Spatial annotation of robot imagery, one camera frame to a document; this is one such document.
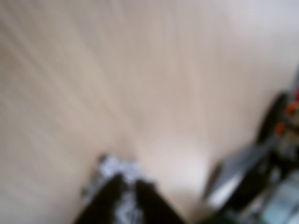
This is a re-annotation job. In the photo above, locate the clear plastic box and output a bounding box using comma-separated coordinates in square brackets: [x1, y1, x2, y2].
[261, 177, 299, 224]

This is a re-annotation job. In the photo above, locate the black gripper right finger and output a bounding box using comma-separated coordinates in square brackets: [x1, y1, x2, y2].
[131, 181, 187, 224]

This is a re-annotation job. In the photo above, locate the black device with orange parts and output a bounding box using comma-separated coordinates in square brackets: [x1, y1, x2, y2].
[256, 91, 299, 161]

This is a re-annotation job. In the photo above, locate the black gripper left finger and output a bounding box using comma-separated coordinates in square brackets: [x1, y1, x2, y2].
[74, 173, 126, 224]

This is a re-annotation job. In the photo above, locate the dark flat panel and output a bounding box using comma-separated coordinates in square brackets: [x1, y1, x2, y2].
[203, 137, 274, 210]

